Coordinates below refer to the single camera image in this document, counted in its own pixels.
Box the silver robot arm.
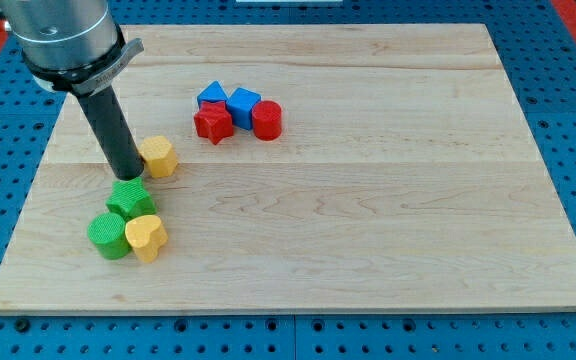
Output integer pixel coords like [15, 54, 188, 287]
[0, 0, 144, 97]

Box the yellow heart block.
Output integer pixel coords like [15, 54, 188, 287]
[125, 215, 169, 263]

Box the light wooden board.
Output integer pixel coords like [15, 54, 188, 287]
[0, 24, 576, 316]

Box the red cylinder block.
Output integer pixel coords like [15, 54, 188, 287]
[251, 100, 282, 141]

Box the blue cube block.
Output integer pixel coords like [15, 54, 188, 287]
[226, 87, 262, 130]

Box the red star block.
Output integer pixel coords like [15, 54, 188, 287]
[194, 101, 234, 145]

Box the blue triangle block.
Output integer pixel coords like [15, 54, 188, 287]
[197, 81, 228, 106]

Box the yellow hexagon block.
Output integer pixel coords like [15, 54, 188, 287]
[139, 136, 178, 178]

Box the green star block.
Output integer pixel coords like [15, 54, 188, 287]
[106, 177, 157, 221]

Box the green cylinder block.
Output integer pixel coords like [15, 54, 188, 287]
[87, 212, 132, 260]

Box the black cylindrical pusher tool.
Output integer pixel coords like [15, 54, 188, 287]
[77, 86, 144, 180]

